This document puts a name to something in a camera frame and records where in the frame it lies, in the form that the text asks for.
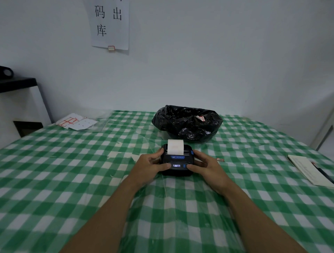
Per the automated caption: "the person's right forearm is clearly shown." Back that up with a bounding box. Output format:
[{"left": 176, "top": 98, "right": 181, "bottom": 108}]
[{"left": 223, "top": 182, "right": 308, "bottom": 253}]

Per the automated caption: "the white label backing sheet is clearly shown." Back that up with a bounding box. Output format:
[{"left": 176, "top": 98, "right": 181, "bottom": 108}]
[{"left": 70, "top": 117, "right": 99, "bottom": 131}]

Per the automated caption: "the black plastic garbage bag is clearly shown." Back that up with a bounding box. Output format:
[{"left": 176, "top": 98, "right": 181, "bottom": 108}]
[{"left": 152, "top": 105, "right": 223, "bottom": 143}]

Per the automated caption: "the white cabinet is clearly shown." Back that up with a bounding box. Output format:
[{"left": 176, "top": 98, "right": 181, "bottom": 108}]
[{"left": 0, "top": 83, "right": 53, "bottom": 149}]

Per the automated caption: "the green checkered tablecloth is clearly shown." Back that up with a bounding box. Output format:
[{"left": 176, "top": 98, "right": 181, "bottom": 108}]
[{"left": 0, "top": 110, "right": 334, "bottom": 253}]

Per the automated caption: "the white paper wall sign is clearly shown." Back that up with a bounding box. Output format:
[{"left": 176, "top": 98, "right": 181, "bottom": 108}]
[{"left": 83, "top": 0, "right": 130, "bottom": 51}]

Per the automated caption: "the black tape dispenser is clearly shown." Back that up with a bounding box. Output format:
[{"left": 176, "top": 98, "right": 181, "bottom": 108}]
[{"left": 0, "top": 66, "right": 14, "bottom": 79}]

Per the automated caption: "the white label paper strip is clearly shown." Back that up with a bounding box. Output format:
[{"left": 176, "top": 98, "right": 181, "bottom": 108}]
[{"left": 168, "top": 139, "right": 184, "bottom": 155}]

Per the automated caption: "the person's left forearm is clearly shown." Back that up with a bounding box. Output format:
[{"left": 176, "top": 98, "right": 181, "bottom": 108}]
[{"left": 59, "top": 175, "right": 150, "bottom": 253}]

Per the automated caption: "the white notebook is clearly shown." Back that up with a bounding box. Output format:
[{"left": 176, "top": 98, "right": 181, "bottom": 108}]
[{"left": 288, "top": 155, "right": 334, "bottom": 188}]

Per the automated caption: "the red-bordered label sheet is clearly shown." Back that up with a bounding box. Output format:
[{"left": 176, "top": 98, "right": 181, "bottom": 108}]
[{"left": 55, "top": 113, "right": 86, "bottom": 129}]

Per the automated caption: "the black pen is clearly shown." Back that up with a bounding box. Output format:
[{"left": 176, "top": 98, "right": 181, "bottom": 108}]
[{"left": 311, "top": 161, "right": 334, "bottom": 184}]

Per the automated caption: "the person's left hand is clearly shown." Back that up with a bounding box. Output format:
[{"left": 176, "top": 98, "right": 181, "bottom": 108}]
[{"left": 130, "top": 151, "right": 172, "bottom": 187}]

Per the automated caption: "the person's right hand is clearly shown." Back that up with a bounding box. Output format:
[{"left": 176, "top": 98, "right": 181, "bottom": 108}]
[{"left": 187, "top": 150, "right": 235, "bottom": 190}]

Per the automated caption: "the black shelf board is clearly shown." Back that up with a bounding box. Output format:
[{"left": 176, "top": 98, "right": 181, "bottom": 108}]
[{"left": 0, "top": 77, "right": 37, "bottom": 94}]

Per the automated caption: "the black portable label printer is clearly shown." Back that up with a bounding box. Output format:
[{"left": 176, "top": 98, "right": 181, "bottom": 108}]
[{"left": 159, "top": 144, "right": 195, "bottom": 177}]

